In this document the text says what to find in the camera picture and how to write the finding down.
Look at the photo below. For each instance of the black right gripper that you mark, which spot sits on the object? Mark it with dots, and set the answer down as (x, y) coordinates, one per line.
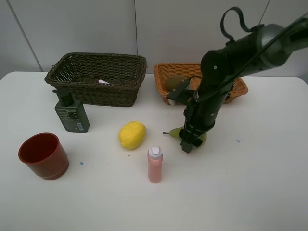
(200, 116)

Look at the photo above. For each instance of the green red pear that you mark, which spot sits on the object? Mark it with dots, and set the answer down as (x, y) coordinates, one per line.
(175, 133)

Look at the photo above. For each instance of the yellow lemon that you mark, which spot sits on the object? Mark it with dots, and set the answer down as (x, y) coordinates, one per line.
(132, 135)

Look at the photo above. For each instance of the brown kiwi fruit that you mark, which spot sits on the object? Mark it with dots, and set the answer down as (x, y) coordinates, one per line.
(172, 81)

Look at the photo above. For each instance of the white marker pink caps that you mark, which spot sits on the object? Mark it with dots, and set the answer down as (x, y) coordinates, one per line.
(100, 81)

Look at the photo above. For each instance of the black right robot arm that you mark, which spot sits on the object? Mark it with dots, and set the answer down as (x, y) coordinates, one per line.
(265, 47)

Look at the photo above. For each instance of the pink bottle white cap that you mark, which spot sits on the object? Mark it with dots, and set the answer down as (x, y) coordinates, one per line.
(155, 159)

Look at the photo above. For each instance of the orange wicker basket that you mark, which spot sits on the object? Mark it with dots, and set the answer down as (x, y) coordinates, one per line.
(163, 71)

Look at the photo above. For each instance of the dark brown wicker basket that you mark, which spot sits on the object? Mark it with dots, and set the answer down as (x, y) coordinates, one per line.
(102, 79)

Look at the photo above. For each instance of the dark green pump bottle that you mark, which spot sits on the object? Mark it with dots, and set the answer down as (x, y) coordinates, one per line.
(71, 112)

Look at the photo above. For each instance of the red plastic cup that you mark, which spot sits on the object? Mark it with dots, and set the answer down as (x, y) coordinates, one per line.
(44, 155)

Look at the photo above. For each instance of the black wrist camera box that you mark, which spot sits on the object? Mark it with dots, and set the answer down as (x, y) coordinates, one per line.
(181, 94)

